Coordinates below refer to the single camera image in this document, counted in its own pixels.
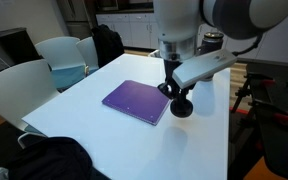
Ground black jacket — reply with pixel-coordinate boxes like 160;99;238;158
90;23;126;70

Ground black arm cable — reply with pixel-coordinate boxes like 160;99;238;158
232;31;264;58

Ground trash bin with white liner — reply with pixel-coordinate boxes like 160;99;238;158
148;49;166;59

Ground stainless steel refrigerator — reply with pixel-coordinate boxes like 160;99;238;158
56;0;95;40

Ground teal seat white back chair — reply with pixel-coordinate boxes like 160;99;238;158
34;36;87;92

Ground black backpack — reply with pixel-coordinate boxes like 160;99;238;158
6;136;94;180

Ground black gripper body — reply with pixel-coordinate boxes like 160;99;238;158
163;59;182;88

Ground red handled black clamp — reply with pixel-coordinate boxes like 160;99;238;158
229;105;252;116
252;99;288;124
245;73;277;89

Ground all white plastic chair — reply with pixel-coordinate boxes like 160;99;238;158
0;59;61;150

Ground purple spiral notebook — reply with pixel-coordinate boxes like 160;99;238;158
101;79;172;127

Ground teal seat chair holding jacket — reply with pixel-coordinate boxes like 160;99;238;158
75;36;100;76

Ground white kitchen cabinets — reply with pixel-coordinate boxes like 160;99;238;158
95;9;288;65

